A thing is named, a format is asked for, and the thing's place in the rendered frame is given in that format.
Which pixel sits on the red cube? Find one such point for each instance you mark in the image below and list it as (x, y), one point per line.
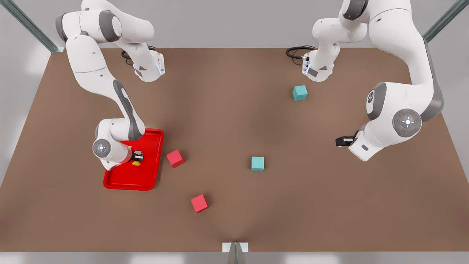
(199, 204)
(175, 158)

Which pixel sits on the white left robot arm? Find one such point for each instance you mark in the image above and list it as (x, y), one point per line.
(395, 40)

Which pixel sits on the teal cube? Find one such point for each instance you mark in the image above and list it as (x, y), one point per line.
(300, 93)
(257, 164)

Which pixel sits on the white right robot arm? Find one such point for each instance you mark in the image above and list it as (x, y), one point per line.
(88, 62)

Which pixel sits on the red rectangular tray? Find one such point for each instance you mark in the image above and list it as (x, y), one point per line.
(143, 176)

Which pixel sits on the silver frame post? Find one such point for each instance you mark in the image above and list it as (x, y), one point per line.
(443, 20)
(235, 251)
(29, 25)

